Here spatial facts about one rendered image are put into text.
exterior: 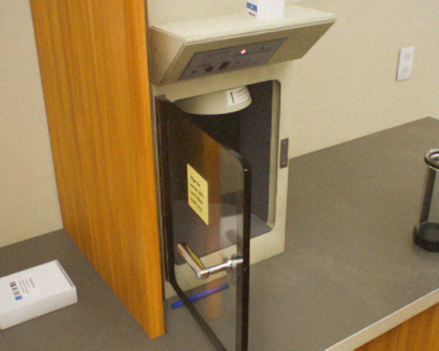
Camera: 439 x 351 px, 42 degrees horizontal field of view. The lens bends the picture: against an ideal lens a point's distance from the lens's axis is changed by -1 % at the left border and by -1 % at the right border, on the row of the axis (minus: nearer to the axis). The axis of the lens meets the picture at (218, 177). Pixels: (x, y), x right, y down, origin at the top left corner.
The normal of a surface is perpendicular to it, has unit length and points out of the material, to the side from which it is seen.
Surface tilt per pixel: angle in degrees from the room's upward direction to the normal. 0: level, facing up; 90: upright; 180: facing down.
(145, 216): 90
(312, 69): 90
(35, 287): 0
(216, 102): 66
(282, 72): 90
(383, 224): 0
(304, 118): 90
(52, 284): 0
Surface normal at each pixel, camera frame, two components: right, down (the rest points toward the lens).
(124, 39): -0.83, 0.25
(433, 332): 0.55, 0.37
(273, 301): 0.00, -0.89
